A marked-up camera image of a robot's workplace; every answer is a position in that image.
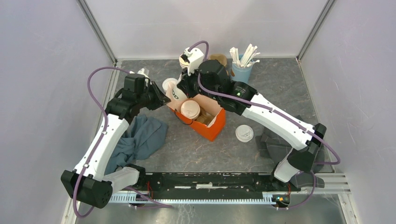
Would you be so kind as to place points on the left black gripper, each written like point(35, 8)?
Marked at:
point(161, 99)

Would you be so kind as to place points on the blue-grey cloth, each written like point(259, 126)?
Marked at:
point(143, 137)

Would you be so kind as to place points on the dark grey checked cloth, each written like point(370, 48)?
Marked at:
point(272, 145)

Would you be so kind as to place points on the blue straw holder cup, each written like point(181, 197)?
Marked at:
point(240, 74)

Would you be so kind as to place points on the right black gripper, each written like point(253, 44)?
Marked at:
point(185, 83)

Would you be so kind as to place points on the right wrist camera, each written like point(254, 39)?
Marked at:
point(198, 63)

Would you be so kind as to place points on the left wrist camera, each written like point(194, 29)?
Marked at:
point(137, 83)

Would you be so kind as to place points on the orange paper bag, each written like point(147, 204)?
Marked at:
point(209, 130)

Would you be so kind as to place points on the single white cup lid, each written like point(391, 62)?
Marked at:
point(244, 133)

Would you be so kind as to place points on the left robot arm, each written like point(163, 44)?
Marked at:
point(87, 182)

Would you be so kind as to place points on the brown cardboard cup carrier stack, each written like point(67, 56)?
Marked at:
point(221, 58)

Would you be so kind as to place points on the white wrapped straws bundle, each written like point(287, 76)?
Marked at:
point(245, 60)

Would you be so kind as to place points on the stack of white lids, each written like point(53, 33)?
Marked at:
point(168, 82)

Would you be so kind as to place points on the stack of paper cups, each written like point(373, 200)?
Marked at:
point(183, 63)

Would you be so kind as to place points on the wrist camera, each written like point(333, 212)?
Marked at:
point(198, 63)
point(137, 83)

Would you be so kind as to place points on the lidded white coffee cup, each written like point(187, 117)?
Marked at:
point(190, 109)

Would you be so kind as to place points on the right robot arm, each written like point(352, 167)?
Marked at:
point(240, 98)

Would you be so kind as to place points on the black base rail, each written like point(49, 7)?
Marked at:
point(212, 185)

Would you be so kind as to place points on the white cable duct strip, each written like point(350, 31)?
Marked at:
point(133, 198)

